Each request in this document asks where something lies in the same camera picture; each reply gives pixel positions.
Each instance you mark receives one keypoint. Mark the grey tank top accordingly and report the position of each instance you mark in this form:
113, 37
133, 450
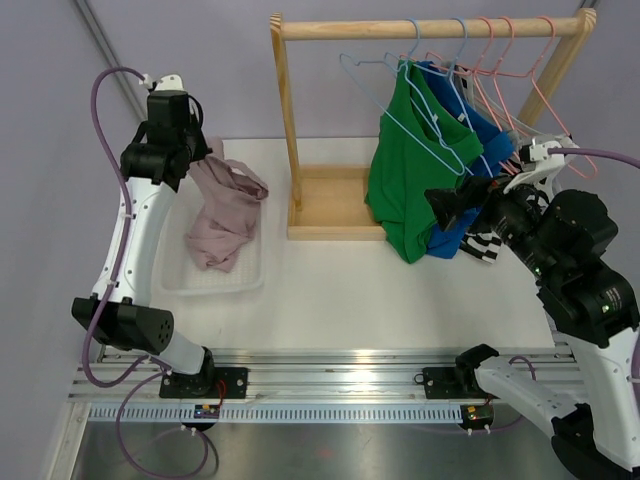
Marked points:
480, 101

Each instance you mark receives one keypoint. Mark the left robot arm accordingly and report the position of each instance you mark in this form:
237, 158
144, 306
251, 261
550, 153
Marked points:
118, 312

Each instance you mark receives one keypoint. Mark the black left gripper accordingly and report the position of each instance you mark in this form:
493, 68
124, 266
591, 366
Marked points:
201, 148

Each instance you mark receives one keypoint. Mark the black white striped top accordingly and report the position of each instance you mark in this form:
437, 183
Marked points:
483, 246

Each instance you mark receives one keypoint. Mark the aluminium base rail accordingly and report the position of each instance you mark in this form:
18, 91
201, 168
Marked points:
331, 376

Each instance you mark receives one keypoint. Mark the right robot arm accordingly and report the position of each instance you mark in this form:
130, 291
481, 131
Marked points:
561, 240

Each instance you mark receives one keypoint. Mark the green tank top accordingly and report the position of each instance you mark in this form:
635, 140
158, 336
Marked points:
401, 172

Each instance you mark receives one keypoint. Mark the pink tank top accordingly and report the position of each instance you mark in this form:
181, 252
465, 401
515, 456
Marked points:
232, 195

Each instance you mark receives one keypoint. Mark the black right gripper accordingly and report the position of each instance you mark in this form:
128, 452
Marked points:
450, 203

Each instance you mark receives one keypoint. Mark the wooden clothes rack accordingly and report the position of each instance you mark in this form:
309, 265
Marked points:
326, 202

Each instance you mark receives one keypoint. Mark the white slotted cable duct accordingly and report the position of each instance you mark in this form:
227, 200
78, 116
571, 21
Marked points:
280, 413

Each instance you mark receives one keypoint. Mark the clear plastic basket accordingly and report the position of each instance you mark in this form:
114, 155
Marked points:
176, 273

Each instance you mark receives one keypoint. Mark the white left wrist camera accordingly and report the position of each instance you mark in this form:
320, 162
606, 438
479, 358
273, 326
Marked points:
170, 82

